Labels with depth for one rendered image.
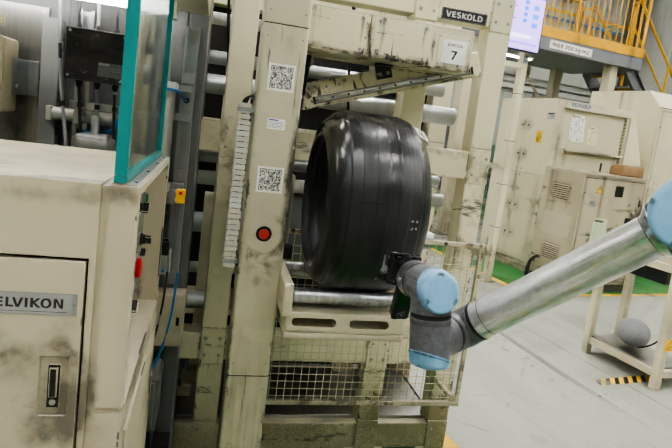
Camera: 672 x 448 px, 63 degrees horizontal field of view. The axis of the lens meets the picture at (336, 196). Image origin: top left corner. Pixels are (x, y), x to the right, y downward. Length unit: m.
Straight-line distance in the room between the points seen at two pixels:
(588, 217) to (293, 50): 4.90
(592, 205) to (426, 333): 5.03
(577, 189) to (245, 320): 4.79
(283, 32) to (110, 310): 0.94
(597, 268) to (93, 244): 0.91
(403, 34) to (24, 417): 1.52
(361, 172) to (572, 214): 4.75
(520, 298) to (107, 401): 0.82
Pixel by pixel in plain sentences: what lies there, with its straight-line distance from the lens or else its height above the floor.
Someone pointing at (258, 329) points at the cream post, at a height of 0.77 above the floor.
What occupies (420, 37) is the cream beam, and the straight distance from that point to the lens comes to 1.96.
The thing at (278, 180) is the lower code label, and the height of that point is 1.22.
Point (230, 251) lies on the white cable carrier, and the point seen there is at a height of 1.00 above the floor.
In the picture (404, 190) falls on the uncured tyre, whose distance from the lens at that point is 1.48.
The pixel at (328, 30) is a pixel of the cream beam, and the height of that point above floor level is 1.70.
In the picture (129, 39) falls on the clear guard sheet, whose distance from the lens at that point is 0.89.
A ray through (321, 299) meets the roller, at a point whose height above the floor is 0.90.
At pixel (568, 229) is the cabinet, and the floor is 0.64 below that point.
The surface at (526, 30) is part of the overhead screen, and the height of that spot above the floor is 2.52.
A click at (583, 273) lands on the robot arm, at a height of 1.17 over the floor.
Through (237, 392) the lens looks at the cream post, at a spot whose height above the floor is 0.57.
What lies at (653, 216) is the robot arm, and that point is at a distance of 1.00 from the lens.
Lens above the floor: 1.40
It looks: 7 degrees down
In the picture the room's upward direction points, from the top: 7 degrees clockwise
